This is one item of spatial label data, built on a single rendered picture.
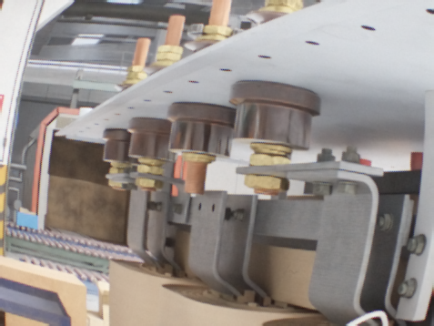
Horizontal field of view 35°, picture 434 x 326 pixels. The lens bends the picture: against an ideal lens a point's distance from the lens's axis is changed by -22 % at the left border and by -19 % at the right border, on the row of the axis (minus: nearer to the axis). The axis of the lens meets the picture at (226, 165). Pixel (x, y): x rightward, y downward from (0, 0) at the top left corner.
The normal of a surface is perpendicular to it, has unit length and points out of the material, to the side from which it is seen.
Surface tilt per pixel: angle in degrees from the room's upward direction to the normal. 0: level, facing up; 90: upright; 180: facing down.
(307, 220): 90
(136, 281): 90
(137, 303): 90
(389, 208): 90
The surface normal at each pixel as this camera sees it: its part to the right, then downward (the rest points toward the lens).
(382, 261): -0.94, -0.14
